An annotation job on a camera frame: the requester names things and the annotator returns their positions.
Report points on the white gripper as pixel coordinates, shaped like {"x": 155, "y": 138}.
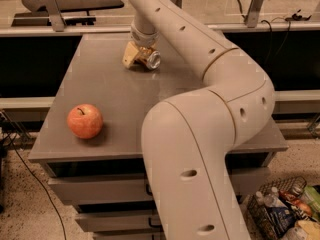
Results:
{"x": 143, "y": 38}

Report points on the orange soda can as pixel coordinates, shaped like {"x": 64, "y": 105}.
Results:
{"x": 151, "y": 59}

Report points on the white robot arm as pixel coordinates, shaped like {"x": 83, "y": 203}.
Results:
{"x": 185, "y": 138}

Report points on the black office chair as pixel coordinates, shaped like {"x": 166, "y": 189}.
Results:
{"x": 38, "y": 14}

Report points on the red apple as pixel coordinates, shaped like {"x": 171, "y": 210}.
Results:
{"x": 85, "y": 121}

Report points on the grey drawer cabinet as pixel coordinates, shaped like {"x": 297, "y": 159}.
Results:
{"x": 124, "y": 97}

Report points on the middle grey drawer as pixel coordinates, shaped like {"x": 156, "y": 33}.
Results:
{"x": 138, "y": 218}

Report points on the grey drawer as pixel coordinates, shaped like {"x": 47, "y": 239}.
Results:
{"x": 138, "y": 218}
{"x": 136, "y": 234}
{"x": 102, "y": 189}

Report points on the top grey drawer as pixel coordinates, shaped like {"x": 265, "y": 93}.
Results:
{"x": 102, "y": 189}

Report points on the bottom grey drawer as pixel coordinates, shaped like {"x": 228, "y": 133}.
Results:
{"x": 136, "y": 234}

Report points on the clear plastic water bottle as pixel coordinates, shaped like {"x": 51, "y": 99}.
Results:
{"x": 271, "y": 199}

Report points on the green snack bag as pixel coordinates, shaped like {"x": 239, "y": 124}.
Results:
{"x": 311, "y": 197}

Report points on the left metal bracket post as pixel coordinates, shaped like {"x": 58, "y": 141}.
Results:
{"x": 55, "y": 17}

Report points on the metal bracket post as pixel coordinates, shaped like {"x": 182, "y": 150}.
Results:
{"x": 251, "y": 19}
{"x": 55, "y": 17}

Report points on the right metal bracket post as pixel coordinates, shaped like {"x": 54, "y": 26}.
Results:
{"x": 251, "y": 19}

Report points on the wire mesh basket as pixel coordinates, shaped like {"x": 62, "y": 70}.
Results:
{"x": 273, "y": 223}

